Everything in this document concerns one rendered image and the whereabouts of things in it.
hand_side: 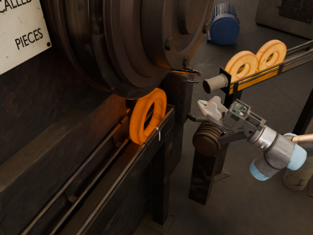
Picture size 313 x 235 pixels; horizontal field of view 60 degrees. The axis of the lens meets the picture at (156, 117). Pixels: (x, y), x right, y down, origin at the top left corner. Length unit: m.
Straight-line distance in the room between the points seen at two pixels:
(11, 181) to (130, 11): 0.40
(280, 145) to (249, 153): 0.96
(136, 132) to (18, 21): 0.42
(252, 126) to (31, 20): 0.65
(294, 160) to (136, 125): 0.48
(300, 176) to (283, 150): 0.77
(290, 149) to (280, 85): 1.67
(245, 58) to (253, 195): 0.80
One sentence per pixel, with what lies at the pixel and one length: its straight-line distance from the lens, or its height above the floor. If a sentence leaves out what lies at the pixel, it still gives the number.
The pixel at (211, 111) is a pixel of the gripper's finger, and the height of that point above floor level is 0.76.
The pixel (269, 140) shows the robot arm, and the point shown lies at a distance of 0.89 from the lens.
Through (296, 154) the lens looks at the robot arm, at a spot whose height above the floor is 0.70.
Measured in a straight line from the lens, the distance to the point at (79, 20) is 0.50.
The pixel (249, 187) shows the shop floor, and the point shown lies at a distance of 1.68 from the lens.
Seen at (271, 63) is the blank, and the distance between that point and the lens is 1.35.
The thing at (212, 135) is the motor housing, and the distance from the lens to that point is 1.13.
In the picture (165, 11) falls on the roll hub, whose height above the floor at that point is 1.14.
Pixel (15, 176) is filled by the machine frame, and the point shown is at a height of 0.87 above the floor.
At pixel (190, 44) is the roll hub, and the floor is 1.02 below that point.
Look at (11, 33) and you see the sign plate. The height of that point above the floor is 1.12.
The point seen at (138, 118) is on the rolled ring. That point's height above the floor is 0.81.
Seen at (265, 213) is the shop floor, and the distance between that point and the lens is 1.61.
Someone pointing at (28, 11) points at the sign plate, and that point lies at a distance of 0.56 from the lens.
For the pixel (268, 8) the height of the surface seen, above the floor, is 0.23.
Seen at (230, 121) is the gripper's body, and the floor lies 0.75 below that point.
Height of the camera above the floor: 1.32
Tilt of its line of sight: 41 degrees down
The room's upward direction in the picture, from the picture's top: straight up
